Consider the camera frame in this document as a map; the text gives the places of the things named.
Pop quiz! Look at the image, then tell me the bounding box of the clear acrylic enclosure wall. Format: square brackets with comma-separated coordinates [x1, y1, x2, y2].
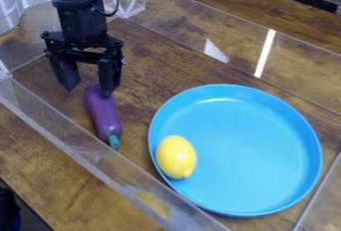
[0, 0, 341, 231]

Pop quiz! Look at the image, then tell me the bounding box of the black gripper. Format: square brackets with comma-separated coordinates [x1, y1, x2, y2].
[42, 0, 124, 98]

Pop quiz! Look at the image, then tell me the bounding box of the blue round tray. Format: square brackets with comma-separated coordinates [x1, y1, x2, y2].
[149, 84, 322, 217]

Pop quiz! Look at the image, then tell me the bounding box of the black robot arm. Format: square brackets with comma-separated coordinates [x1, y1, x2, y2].
[40, 0, 124, 98]

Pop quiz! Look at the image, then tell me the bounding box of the purple toy eggplant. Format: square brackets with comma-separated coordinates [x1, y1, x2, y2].
[84, 84, 123, 148]

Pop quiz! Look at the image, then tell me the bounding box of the yellow toy lemon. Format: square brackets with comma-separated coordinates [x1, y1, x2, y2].
[155, 135, 197, 179]

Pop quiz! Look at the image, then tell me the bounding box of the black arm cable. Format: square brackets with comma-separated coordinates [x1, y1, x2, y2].
[94, 0, 122, 18]

